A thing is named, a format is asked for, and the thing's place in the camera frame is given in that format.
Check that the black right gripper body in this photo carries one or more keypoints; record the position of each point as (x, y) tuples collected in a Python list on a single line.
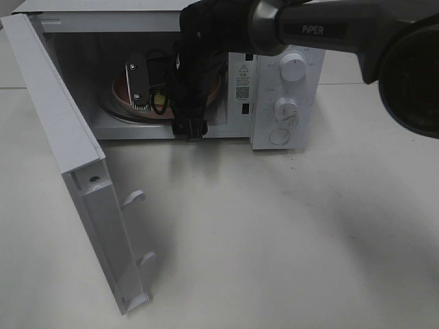
[(209, 31)]

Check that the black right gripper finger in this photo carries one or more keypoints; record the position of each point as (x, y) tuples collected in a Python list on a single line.
[(193, 137)]

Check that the pink speckled plate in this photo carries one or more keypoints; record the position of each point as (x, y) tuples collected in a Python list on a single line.
[(120, 94)]

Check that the round door release button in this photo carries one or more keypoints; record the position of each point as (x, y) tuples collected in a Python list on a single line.
[(280, 137)]

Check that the white timer knob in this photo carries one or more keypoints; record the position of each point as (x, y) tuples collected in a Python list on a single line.
[(285, 108)]

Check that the white microwave door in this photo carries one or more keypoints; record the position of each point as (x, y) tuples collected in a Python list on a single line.
[(82, 164)]

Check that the white bread sandwich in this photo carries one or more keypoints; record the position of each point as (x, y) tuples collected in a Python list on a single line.
[(159, 98)]

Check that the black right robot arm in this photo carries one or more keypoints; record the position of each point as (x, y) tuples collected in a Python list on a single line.
[(396, 44)]

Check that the glass microwave turntable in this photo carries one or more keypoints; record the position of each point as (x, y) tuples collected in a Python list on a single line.
[(215, 114)]

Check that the white upper power knob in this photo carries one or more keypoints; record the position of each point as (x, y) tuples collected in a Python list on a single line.
[(293, 66)]

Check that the white microwave oven body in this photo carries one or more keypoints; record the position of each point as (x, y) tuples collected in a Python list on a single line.
[(79, 50)]

